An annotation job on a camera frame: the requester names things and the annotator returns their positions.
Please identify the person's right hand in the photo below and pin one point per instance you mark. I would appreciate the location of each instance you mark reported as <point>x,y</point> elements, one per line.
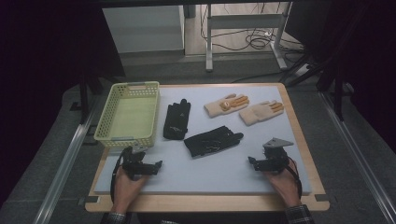
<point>285,186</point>

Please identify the person's left hand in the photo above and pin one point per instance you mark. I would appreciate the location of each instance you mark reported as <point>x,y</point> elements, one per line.
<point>126,191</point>

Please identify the white cabinet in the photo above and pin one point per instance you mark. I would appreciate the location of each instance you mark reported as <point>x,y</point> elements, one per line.
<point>143,29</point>

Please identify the black glove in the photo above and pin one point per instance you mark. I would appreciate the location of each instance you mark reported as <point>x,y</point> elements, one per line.
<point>176,119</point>
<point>211,141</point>

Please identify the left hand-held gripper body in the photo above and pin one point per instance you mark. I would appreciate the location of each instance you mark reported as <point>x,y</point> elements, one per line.
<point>134,165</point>

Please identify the white metal desk frame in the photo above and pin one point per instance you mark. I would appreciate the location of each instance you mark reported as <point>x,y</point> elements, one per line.
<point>246,21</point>

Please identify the metal floor rail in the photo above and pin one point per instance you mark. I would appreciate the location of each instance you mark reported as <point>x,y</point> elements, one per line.
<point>361,161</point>
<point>62,168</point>

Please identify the light grey foam mat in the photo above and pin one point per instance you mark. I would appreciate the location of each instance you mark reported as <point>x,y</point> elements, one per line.
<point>218,174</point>

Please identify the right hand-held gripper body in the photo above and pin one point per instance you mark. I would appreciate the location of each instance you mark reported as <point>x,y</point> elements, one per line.
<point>275,160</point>

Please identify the pale yellow plastic basket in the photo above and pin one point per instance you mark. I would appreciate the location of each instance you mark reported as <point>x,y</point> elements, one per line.
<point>132,116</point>

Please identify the black stand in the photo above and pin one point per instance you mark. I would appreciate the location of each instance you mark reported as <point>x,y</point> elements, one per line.
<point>337,93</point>
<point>84,99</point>

